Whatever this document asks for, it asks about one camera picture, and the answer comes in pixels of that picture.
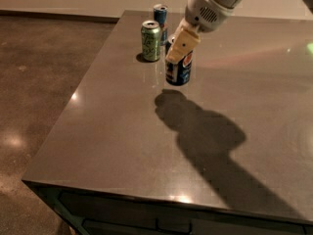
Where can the green soda can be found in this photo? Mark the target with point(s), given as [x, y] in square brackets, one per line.
[150, 32]

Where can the dark drawer front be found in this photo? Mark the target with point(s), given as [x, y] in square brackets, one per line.
[114, 216]

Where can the blue pepsi can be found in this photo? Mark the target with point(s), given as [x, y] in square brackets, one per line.
[179, 74]

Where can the blue red soda can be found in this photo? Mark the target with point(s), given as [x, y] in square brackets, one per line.
[160, 15]

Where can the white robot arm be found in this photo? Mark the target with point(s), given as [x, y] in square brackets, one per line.
[200, 16]

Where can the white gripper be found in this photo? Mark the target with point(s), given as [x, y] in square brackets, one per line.
[202, 14]

